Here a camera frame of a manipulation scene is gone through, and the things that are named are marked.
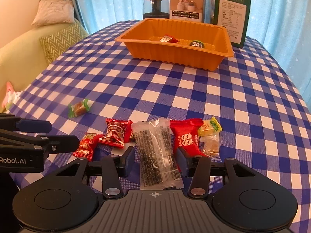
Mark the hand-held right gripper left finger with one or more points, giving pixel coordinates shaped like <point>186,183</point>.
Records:
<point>128,161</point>

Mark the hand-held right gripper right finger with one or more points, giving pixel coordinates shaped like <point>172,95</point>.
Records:
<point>181,161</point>

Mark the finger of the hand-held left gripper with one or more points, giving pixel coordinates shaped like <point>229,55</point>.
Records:
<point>34,126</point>
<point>63,143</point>

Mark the small red candy packet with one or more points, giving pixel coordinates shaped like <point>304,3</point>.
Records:
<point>86,146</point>

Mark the large red snack packet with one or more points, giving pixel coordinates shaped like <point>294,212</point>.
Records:
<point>187,136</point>

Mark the clear beige candy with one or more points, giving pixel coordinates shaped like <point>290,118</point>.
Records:
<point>211,146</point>

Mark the red candy white print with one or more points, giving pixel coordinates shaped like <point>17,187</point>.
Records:
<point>117,128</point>

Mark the green brown candy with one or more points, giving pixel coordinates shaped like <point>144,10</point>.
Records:
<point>79,108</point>

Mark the yellow candy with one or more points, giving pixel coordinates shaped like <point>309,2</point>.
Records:
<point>209,127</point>

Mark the orange plastic tray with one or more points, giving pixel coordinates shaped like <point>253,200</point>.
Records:
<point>170,53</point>

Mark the pink plush toy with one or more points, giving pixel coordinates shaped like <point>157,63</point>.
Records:
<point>11,94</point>

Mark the light green sofa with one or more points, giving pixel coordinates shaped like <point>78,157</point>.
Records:
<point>19,60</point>

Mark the blue white checked tablecloth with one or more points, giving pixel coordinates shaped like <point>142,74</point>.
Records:
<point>170,89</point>

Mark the green chevron pillow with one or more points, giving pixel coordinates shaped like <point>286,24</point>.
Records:
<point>63,41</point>

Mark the white pillow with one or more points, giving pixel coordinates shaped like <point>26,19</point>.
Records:
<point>53,12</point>

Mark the dark green round candy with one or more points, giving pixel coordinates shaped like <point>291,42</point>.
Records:
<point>197,44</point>

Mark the red candy dark print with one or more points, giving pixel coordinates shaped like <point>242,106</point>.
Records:
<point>167,38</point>

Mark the light blue star curtain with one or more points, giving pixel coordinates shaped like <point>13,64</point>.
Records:
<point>109,0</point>

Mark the green cardboard box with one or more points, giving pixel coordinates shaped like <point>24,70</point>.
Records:
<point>230,17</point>

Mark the white cardboard box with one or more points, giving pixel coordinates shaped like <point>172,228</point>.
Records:
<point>187,4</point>

